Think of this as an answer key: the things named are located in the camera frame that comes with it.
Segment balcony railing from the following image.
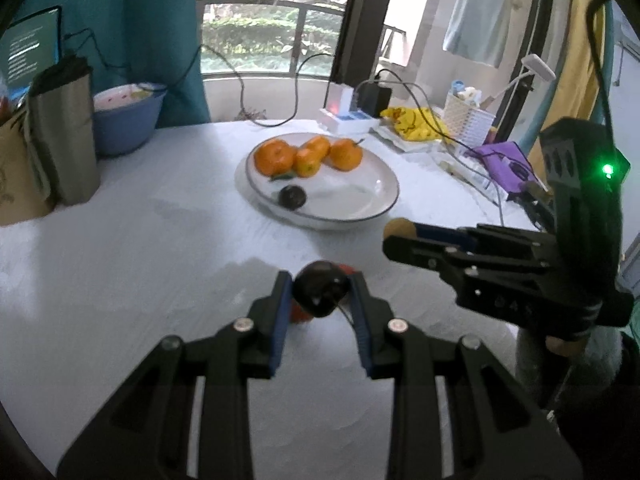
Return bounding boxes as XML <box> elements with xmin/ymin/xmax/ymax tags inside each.
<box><xmin>196</xmin><ymin>0</ymin><xmax>351</xmax><ymax>78</ymax></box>

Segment yellow cloth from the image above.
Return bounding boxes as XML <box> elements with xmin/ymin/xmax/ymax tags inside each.
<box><xmin>381</xmin><ymin>106</ymin><xmax>451</xmax><ymax>143</ymax></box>

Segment white power strip box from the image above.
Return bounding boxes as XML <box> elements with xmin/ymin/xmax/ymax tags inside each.
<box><xmin>319</xmin><ymin>107</ymin><xmax>383</xmax><ymax>135</ymax></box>

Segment white desk lamp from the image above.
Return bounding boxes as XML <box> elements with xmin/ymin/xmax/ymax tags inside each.
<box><xmin>480</xmin><ymin>54</ymin><xmax>557</xmax><ymax>108</ymax></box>

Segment tablet with lit screen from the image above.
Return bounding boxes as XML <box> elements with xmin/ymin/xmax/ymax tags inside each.
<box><xmin>0</xmin><ymin>6</ymin><xmax>63</xmax><ymax>106</ymax></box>

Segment small orange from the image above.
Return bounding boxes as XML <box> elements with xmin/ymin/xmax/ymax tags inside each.
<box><xmin>305</xmin><ymin>136</ymin><xmax>332</xmax><ymax>161</ymax></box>
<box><xmin>292</xmin><ymin>147</ymin><xmax>322</xmax><ymax>178</ymax></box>

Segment white plate with dark rim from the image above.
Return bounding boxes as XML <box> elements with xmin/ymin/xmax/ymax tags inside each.
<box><xmin>246</xmin><ymin>132</ymin><xmax>401</xmax><ymax>231</ymax></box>

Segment large orange with leaf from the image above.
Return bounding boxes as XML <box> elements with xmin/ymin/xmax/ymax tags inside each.
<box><xmin>253</xmin><ymin>140</ymin><xmax>297</xmax><ymax>182</ymax></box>

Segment large orange with stem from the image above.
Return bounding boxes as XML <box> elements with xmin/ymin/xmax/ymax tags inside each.
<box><xmin>327</xmin><ymin>137</ymin><xmax>364</xmax><ymax>172</ymax></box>

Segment light blue hanging towel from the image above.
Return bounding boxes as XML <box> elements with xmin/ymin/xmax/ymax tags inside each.
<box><xmin>442</xmin><ymin>0</ymin><xmax>516</xmax><ymax>68</ymax></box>

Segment white perforated basket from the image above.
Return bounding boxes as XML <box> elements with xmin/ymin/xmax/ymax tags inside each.
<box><xmin>442</xmin><ymin>92</ymin><xmax>496</xmax><ymax>146</ymax></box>

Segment dark red plum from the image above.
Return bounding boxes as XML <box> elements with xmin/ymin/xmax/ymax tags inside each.
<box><xmin>292</xmin><ymin>260</ymin><xmax>351</xmax><ymax>318</ymax></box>

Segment brown cardboard box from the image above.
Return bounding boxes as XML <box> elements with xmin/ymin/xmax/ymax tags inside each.
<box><xmin>0</xmin><ymin>110</ymin><xmax>53</xmax><ymax>226</ymax></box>

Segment blue plastic bowl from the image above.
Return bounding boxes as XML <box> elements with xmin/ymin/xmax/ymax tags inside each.
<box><xmin>91</xmin><ymin>82</ymin><xmax>167</xmax><ymax>157</ymax></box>

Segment yellow curtain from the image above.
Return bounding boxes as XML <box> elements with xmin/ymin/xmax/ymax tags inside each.
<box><xmin>525</xmin><ymin>0</ymin><xmax>608</xmax><ymax>161</ymax></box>

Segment black charging cable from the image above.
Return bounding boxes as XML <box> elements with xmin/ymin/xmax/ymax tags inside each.
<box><xmin>200</xmin><ymin>44</ymin><xmax>335</xmax><ymax>128</ymax></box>

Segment person's right hand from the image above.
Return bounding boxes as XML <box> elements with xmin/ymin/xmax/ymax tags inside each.
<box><xmin>545</xmin><ymin>335</ymin><xmax>587</xmax><ymax>357</ymax></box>

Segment black window frame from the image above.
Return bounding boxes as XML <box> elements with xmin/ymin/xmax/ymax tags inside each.
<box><xmin>330</xmin><ymin>0</ymin><xmax>401</xmax><ymax>83</ymax></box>

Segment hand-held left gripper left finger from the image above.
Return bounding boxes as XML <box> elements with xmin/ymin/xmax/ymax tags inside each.
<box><xmin>56</xmin><ymin>270</ymin><xmax>296</xmax><ymax>480</ymax></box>

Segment black device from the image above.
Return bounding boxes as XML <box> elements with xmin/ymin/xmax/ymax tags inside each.
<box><xmin>515</xmin><ymin>180</ymin><xmax>556</xmax><ymax>231</ymax></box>

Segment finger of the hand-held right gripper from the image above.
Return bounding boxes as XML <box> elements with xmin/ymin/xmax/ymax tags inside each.
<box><xmin>384</xmin><ymin>235</ymin><xmax>561</xmax><ymax>321</ymax></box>
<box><xmin>415</xmin><ymin>224</ymin><xmax>556</xmax><ymax>261</ymax></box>

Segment purple cloth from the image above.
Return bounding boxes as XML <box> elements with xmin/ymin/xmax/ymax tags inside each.
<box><xmin>472</xmin><ymin>141</ymin><xmax>543</xmax><ymax>196</ymax></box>

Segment teal curtain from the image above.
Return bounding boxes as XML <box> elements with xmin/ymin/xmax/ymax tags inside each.
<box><xmin>20</xmin><ymin>0</ymin><xmax>211</xmax><ymax>128</ymax></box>

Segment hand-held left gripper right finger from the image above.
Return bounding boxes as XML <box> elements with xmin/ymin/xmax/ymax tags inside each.
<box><xmin>349</xmin><ymin>272</ymin><xmax>583</xmax><ymax>480</ymax></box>

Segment dark purple plum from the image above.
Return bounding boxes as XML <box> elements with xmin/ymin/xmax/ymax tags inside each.
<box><xmin>278</xmin><ymin>185</ymin><xmax>307</xmax><ymax>210</ymax></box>

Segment yellow-green plum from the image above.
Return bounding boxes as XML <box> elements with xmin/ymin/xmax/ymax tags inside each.
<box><xmin>384</xmin><ymin>217</ymin><xmax>418</xmax><ymax>241</ymax></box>

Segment white flat box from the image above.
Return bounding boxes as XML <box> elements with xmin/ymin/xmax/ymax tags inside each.
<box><xmin>372</xmin><ymin>125</ymin><xmax>451</xmax><ymax>153</ymax></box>

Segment black charger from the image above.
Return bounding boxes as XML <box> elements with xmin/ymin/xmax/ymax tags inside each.
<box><xmin>359</xmin><ymin>81</ymin><xmax>393</xmax><ymax>117</ymax></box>

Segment white charger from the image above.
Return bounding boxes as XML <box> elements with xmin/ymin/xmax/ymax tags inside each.
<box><xmin>325</xmin><ymin>82</ymin><xmax>357</xmax><ymax>117</ymax></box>

